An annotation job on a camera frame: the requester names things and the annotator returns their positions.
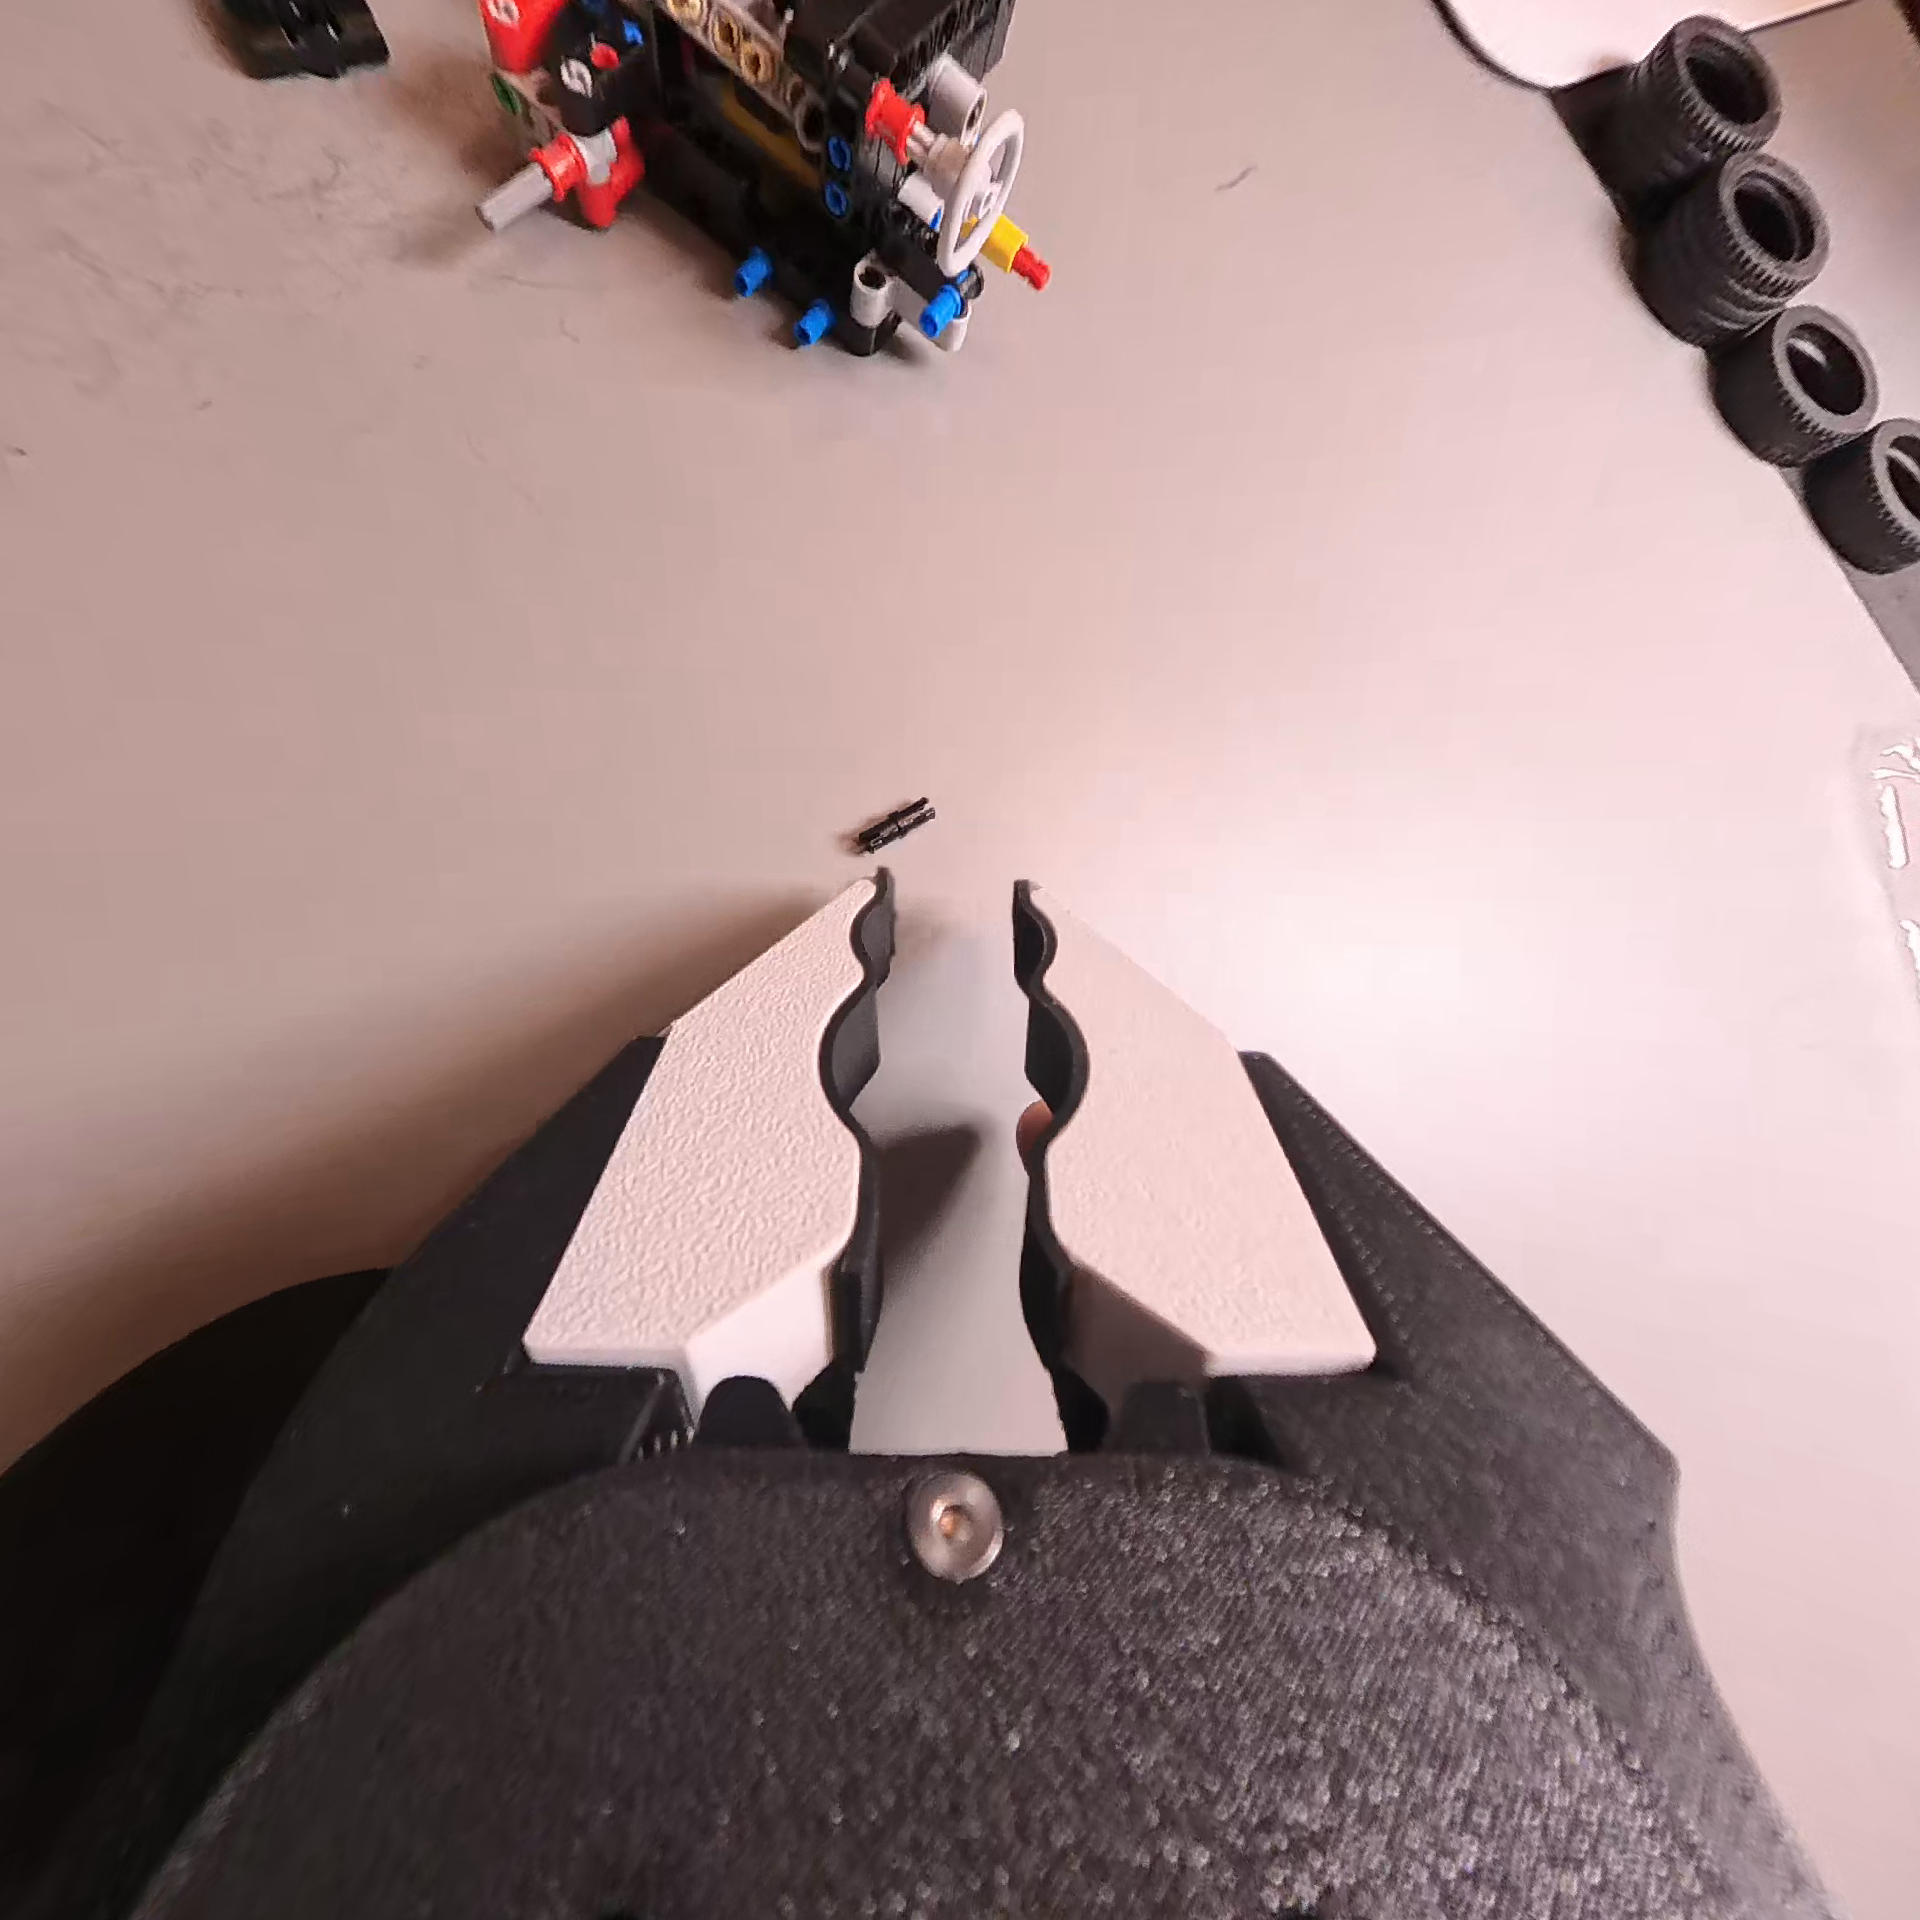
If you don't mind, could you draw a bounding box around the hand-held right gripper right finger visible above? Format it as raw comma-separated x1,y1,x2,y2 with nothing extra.
1012,880,1378,1453

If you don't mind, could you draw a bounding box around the black square lego frame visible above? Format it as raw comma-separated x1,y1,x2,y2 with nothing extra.
224,0,394,81

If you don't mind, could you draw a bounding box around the partly built lego car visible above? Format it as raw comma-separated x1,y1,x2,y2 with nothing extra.
479,0,1051,356

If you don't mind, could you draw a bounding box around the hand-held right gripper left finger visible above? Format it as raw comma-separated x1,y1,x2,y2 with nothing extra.
522,872,900,1452

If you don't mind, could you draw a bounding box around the clear plastic bag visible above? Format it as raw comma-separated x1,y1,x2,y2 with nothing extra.
1868,732,1920,977

